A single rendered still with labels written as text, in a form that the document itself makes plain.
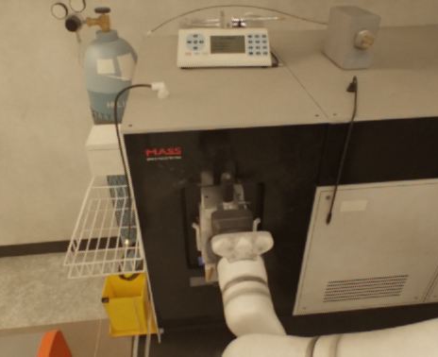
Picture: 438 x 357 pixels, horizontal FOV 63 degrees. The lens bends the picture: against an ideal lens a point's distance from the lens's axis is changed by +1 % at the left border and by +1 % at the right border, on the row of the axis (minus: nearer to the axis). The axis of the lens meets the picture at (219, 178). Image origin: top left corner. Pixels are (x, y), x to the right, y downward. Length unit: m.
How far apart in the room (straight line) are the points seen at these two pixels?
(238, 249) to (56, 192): 1.83
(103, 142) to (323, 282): 0.72
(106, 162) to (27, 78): 0.97
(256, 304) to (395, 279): 0.70
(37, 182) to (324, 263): 1.71
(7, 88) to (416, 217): 1.78
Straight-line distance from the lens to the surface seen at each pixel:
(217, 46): 0.99
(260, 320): 0.52
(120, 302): 1.06
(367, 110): 0.79
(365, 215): 0.92
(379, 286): 1.16
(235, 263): 0.55
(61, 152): 2.12
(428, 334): 0.40
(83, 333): 1.29
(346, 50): 0.99
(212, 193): 0.75
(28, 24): 1.89
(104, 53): 1.48
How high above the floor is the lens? 1.75
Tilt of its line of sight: 35 degrees down
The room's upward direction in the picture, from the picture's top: straight up
